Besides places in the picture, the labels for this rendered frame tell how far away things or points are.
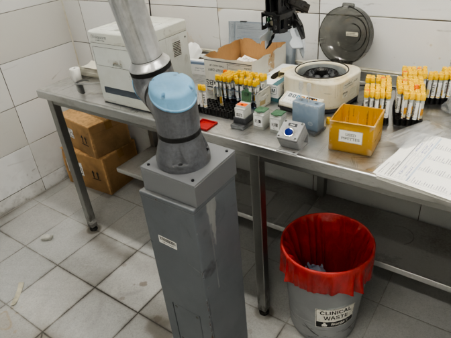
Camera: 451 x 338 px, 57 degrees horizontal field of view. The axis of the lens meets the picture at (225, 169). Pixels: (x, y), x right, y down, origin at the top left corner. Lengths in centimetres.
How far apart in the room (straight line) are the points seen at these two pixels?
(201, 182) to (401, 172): 54
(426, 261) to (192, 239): 105
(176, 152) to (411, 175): 63
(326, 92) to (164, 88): 68
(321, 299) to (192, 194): 76
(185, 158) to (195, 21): 124
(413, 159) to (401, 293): 96
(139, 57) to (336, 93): 73
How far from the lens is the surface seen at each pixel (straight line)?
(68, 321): 215
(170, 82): 107
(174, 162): 110
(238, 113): 147
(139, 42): 112
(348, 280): 157
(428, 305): 211
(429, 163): 129
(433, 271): 187
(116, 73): 174
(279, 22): 127
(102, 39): 174
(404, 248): 193
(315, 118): 140
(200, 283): 129
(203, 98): 160
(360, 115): 140
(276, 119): 141
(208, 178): 111
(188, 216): 113
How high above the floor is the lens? 153
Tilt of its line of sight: 32 degrees down
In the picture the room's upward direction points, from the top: 5 degrees counter-clockwise
